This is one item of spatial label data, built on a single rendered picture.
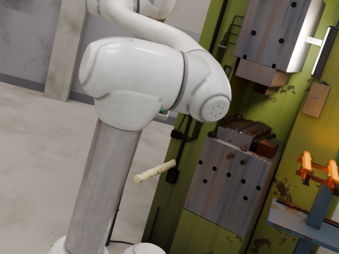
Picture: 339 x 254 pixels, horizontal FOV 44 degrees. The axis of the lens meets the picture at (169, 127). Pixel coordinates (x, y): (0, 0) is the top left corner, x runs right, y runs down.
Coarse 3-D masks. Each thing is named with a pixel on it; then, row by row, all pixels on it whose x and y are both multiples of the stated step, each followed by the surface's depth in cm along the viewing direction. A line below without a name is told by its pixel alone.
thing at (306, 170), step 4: (304, 152) 201; (308, 152) 204; (304, 156) 194; (308, 156) 196; (304, 160) 188; (308, 160) 189; (304, 164) 182; (308, 164) 182; (304, 168) 173; (308, 168) 176; (304, 172) 172; (308, 172) 167; (312, 172) 168; (304, 176) 172; (308, 176) 164; (312, 176) 163; (304, 180) 168; (308, 180) 164; (304, 184) 165; (308, 184) 165
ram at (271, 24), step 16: (256, 0) 211; (272, 0) 208; (288, 0) 204; (304, 0) 201; (320, 0) 217; (256, 16) 212; (272, 16) 209; (288, 16) 205; (304, 16) 202; (320, 16) 234; (240, 32) 217; (256, 32) 213; (272, 32) 210; (288, 32) 206; (304, 32) 212; (240, 48) 218; (256, 48) 214; (272, 48) 211; (288, 48) 207; (304, 48) 227; (272, 64) 212; (288, 64) 208
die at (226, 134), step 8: (240, 120) 258; (248, 120) 259; (224, 128) 228; (232, 128) 228; (240, 128) 229; (256, 128) 242; (216, 136) 230; (224, 136) 228; (232, 136) 226; (240, 136) 224; (248, 136) 222; (240, 144) 224; (248, 144) 222
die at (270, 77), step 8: (240, 64) 219; (248, 64) 217; (256, 64) 215; (240, 72) 220; (248, 72) 218; (256, 72) 216; (264, 72) 214; (272, 72) 212; (280, 72) 221; (288, 72) 238; (256, 80) 216; (264, 80) 214; (272, 80) 212; (280, 80) 228; (288, 80) 246
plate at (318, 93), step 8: (312, 88) 215; (320, 88) 214; (328, 88) 212; (312, 96) 216; (320, 96) 214; (304, 104) 218; (312, 104) 216; (320, 104) 215; (304, 112) 219; (312, 112) 217; (320, 112) 216
